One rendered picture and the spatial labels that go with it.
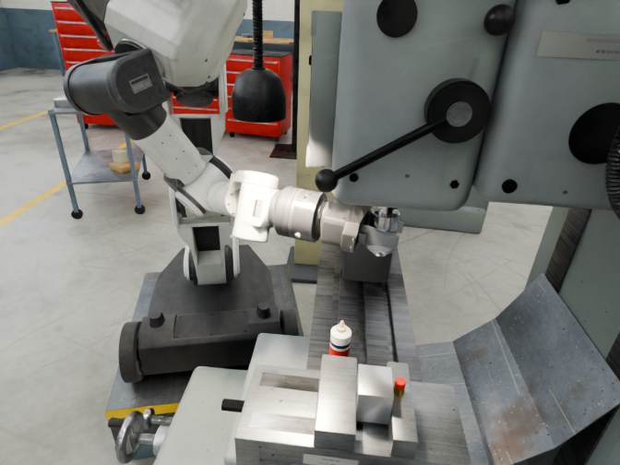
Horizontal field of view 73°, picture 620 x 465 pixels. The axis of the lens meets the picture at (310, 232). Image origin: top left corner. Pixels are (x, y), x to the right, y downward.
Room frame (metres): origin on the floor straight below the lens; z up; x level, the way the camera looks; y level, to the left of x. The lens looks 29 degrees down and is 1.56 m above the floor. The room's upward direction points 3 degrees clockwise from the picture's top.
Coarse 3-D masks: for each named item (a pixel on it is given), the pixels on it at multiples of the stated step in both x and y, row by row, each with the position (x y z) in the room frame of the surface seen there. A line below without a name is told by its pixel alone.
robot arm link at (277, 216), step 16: (240, 192) 0.69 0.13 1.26; (256, 192) 0.67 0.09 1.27; (272, 192) 0.67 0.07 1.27; (288, 192) 0.66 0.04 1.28; (240, 208) 0.66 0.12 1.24; (256, 208) 0.65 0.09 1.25; (272, 208) 0.65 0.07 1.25; (288, 208) 0.63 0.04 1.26; (240, 224) 0.65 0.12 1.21; (256, 224) 0.64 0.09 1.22; (272, 224) 0.65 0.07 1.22; (256, 240) 0.64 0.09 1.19
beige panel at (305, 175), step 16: (304, 0) 2.35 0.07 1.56; (320, 0) 2.35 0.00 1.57; (336, 0) 2.34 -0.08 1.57; (304, 16) 2.35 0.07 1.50; (304, 32) 2.35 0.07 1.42; (304, 48) 2.35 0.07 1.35; (304, 64) 2.35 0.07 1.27; (304, 80) 2.35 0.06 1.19; (304, 96) 2.35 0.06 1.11; (304, 112) 2.35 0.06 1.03; (304, 128) 2.35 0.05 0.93; (304, 144) 2.35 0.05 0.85; (304, 160) 2.35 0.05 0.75; (304, 176) 2.35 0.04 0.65; (320, 240) 2.34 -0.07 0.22; (288, 256) 2.44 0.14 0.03; (304, 256) 2.35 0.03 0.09; (304, 272) 2.25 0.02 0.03
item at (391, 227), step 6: (372, 222) 0.61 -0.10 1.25; (378, 222) 0.60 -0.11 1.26; (384, 222) 0.59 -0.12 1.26; (390, 222) 0.59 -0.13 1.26; (396, 222) 0.60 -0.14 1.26; (378, 228) 0.60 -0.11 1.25; (384, 228) 0.59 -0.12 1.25; (390, 228) 0.59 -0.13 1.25; (396, 228) 0.60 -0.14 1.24; (366, 246) 0.61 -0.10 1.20; (372, 246) 0.60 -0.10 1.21; (378, 246) 0.59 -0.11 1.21; (378, 252) 0.59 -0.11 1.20; (384, 252) 0.59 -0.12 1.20; (390, 252) 0.60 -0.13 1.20
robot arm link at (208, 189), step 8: (216, 160) 0.90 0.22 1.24; (208, 168) 0.89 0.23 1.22; (216, 168) 0.89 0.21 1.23; (224, 168) 0.89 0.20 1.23; (200, 176) 0.87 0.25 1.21; (208, 176) 0.87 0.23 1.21; (216, 176) 0.88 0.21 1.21; (224, 176) 0.89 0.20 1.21; (192, 184) 0.86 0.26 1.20; (200, 184) 0.86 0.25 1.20; (208, 184) 0.86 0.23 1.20; (216, 184) 0.84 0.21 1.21; (224, 184) 0.82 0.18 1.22; (192, 192) 0.85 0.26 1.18; (200, 192) 0.85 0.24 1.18; (208, 192) 0.84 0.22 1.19; (216, 192) 0.80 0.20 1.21; (200, 200) 0.84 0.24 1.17; (208, 200) 0.83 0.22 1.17; (216, 200) 0.79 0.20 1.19; (208, 208) 0.84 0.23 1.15; (216, 208) 0.80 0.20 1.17
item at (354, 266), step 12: (348, 252) 0.92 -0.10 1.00; (360, 252) 0.92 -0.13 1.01; (372, 252) 0.92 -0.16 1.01; (348, 264) 0.92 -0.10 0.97; (360, 264) 0.92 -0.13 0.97; (372, 264) 0.92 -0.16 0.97; (384, 264) 0.92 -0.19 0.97; (348, 276) 0.92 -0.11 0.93; (360, 276) 0.92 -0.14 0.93; (372, 276) 0.92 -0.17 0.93; (384, 276) 0.92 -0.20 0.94
